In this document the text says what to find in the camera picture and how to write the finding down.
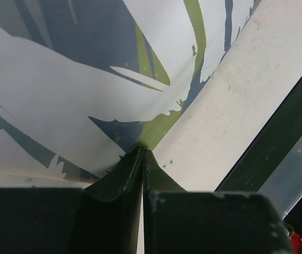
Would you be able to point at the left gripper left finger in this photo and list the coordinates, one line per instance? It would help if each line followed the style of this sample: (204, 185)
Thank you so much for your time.
(102, 218)

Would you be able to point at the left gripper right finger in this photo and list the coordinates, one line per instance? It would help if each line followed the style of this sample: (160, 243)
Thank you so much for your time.
(178, 221)

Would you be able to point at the light blue t-shirt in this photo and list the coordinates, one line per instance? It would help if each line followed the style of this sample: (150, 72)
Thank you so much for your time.
(83, 82)

